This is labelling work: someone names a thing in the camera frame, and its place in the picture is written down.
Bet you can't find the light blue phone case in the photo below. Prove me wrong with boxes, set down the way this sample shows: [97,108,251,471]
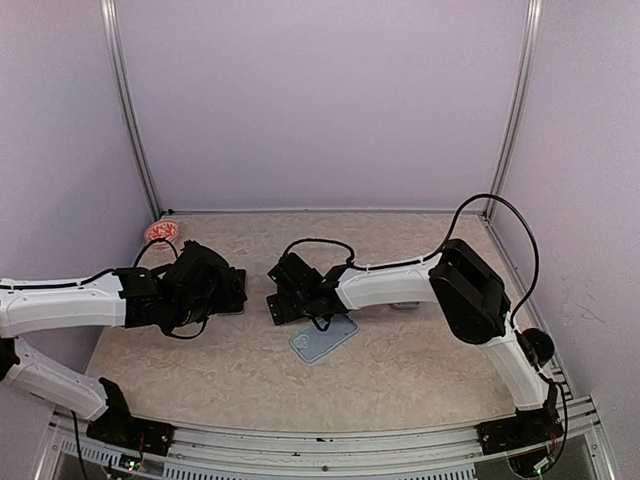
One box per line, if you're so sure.
[289,314,360,364]

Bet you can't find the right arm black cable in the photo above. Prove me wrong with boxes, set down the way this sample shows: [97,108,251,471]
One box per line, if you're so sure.
[279,193,571,451]

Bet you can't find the red white patterned bowl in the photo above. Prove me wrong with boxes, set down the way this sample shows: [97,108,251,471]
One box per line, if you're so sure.
[144,219,181,243]

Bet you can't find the lilac phone case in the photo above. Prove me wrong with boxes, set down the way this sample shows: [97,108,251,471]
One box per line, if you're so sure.
[390,302,420,311]

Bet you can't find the front aluminium rail base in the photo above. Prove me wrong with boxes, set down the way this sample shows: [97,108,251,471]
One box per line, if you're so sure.
[27,380,624,479]

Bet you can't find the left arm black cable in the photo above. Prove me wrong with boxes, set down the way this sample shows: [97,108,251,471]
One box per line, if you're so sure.
[69,238,211,480]

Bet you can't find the aluminium frame post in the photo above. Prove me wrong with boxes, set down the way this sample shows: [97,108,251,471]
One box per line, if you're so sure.
[100,0,163,220]
[490,0,543,196]

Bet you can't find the left aluminium frame post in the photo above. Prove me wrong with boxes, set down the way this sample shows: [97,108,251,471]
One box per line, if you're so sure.
[100,0,163,220]

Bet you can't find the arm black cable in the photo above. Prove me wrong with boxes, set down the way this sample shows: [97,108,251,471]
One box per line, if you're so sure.
[69,238,211,480]
[279,193,571,451]

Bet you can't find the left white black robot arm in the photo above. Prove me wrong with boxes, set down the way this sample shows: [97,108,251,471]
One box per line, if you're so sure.
[1,240,247,456]

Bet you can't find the black cup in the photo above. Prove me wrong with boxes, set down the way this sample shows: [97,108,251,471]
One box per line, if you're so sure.
[520,328,555,368]

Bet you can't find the right aluminium frame post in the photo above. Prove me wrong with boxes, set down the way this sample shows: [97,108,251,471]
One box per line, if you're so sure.
[490,0,543,196]

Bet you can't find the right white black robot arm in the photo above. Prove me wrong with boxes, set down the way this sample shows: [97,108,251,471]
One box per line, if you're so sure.
[266,239,568,453]

